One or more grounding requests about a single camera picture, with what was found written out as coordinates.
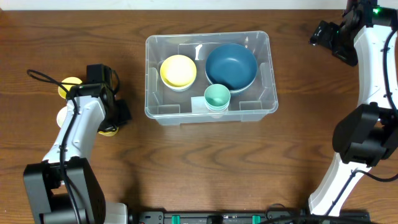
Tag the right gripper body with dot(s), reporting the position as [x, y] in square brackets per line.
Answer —
[340, 40]

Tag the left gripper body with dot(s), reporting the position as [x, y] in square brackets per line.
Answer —
[122, 114]

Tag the yellow cup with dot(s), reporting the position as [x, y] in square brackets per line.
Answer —
[109, 133]
[67, 84]

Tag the cream white cup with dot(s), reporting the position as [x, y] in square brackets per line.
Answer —
[61, 116]

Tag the white small bowl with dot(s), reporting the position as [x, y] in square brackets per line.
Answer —
[166, 83]

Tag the yellow small bowl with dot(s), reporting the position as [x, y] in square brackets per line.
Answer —
[178, 70]

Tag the dark blue bowl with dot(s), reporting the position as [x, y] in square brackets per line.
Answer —
[219, 89]
[230, 58]

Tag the beige large bowl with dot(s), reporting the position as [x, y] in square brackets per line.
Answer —
[233, 80]

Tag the light blue cup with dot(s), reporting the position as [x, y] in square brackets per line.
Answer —
[217, 108]

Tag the green cup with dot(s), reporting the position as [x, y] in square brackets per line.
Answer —
[218, 100]

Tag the pink cup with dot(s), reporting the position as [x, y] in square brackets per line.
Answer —
[217, 114]

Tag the light grey small bowl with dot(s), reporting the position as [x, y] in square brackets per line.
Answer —
[179, 89]

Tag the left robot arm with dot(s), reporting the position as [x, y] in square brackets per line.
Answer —
[63, 187]

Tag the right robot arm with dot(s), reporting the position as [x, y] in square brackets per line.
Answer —
[366, 38]

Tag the clear plastic storage container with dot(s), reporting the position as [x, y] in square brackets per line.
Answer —
[169, 107]

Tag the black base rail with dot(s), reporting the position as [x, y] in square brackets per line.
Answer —
[278, 215]

